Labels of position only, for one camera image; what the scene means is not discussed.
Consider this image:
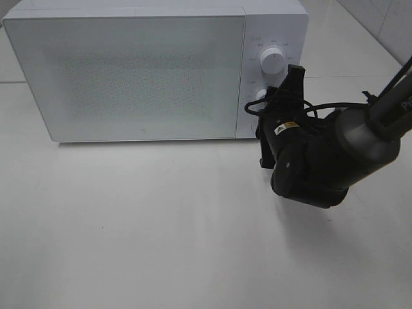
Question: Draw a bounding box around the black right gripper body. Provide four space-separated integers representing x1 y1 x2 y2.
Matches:
254 64 312 170

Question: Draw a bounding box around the white timer knob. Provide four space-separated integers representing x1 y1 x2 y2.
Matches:
256 89 267 100

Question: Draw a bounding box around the white microwave door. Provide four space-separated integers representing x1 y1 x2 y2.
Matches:
5 16 244 142

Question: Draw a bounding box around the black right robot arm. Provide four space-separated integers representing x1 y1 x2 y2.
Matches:
255 62 411 209

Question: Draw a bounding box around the upper white power knob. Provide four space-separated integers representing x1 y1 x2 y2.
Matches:
259 46 286 75

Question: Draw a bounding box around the white microwave oven body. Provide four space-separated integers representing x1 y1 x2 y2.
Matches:
2 1 309 140

